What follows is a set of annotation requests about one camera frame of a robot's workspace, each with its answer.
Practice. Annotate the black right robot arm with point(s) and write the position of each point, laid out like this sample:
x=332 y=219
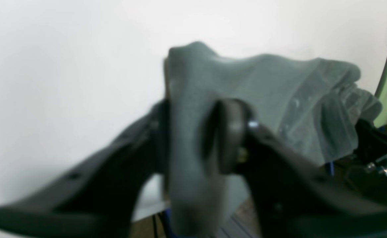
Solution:
x=364 y=172

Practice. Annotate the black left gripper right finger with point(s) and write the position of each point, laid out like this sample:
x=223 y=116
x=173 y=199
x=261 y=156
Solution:
x=293 y=198

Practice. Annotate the dark grey t-shirt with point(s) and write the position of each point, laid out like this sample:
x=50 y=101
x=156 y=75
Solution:
x=312 y=106

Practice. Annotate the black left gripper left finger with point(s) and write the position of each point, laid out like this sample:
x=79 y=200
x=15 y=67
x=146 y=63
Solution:
x=96 y=198

